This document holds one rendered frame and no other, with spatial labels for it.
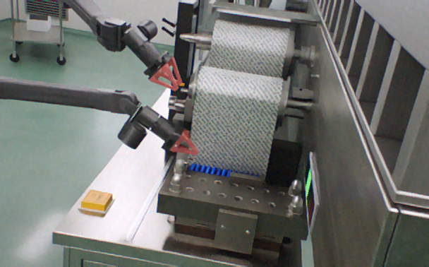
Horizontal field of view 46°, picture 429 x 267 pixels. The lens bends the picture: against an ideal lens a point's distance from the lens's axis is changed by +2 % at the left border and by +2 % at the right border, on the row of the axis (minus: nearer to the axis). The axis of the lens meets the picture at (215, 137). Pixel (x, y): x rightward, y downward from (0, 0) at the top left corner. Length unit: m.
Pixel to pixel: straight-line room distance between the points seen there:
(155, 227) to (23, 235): 1.64
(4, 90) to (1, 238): 1.58
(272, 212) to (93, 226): 0.48
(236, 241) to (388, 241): 0.79
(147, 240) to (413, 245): 0.89
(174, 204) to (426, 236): 0.84
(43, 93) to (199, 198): 0.52
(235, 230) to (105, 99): 0.51
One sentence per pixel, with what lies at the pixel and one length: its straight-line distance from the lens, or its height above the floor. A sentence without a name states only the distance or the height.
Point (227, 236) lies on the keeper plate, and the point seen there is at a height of 0.95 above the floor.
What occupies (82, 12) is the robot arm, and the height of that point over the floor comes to 1.39.
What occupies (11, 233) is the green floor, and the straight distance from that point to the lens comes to 2.99.
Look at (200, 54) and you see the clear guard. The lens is 2.42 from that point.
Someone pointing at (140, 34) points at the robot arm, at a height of 1.38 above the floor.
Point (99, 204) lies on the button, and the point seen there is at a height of 0.92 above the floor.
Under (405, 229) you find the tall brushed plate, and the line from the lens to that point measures 0.56.
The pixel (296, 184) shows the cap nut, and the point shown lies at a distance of 1.37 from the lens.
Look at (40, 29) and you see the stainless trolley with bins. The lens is 6.35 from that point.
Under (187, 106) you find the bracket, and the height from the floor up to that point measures 1.18.
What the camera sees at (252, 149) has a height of 1.11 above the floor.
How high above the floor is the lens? 1.68
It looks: 23 degrees down
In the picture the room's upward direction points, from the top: 8 degrees clockwise
